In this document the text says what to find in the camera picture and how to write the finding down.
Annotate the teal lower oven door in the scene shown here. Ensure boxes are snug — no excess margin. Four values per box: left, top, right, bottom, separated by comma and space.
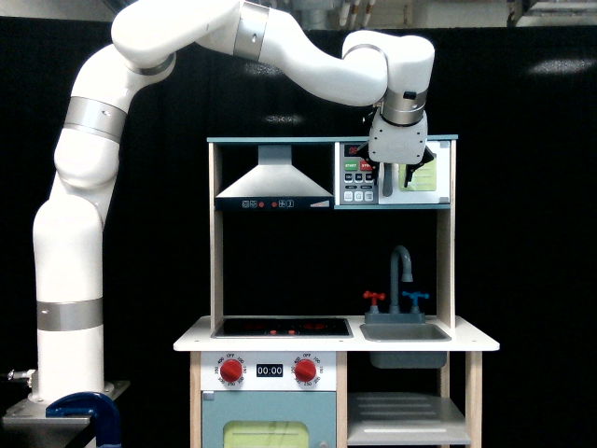
201, 391, 337, 447

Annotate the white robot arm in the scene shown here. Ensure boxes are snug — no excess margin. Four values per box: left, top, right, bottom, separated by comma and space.
33, 1, 435, 402

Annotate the right red oven knob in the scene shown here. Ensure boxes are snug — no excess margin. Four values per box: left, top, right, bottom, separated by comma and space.
294, 358, 317, 383

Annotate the black oven timer display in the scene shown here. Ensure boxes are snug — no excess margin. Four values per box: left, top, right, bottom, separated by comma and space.
256, 363, 284, 378

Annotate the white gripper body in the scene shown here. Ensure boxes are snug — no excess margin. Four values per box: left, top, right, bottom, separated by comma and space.
368, 111, 428, 164

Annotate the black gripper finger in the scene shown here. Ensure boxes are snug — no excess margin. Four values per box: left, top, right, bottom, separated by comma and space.
403, 147, 435, 188
357, 145, 380, 187

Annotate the grey toy sink basin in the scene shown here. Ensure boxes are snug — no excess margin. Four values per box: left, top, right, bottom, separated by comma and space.
360, 324, 451, 370

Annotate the black toy stovetop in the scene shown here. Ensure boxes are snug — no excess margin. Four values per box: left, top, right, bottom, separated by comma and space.
213, 316, 352, 338

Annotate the left red oven knob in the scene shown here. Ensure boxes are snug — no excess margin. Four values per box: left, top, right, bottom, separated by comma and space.
219, 359, 243, 383

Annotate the grey range hood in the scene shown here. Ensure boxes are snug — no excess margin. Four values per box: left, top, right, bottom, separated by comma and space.
215, 145, 333, 212

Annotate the black backdrop curtain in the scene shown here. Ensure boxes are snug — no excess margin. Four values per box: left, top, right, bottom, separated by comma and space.
1, 18, 596, 447

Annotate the grey lower shelf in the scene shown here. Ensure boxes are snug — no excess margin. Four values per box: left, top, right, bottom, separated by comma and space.
347, 392, 470, 446

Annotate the wooden toy kitchen frame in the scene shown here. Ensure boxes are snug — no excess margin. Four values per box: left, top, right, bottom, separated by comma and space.
174, 135, 499, 447

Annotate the grey toy faucet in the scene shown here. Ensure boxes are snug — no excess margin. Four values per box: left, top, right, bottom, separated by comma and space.
364, 245, 426, 325

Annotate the blue C-clamp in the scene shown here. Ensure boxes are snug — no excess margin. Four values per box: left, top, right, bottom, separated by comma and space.
46, 392, 122, 448

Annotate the blue tap handle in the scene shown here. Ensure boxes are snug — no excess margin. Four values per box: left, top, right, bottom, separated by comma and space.
401, 291, 429, 314

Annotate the grey microwave control panel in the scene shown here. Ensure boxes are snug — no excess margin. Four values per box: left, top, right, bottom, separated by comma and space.
334, 142, 379, 206

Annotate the red tap handle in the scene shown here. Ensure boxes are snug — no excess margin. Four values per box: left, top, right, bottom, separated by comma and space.
363, 290, 386, 314

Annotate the red oven knob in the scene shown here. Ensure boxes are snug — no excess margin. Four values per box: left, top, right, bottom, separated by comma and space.
219, 359, 243, 383
294, 358, 317, 383

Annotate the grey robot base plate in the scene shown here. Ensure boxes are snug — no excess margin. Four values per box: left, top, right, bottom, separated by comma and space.
1, 379, 131, 428

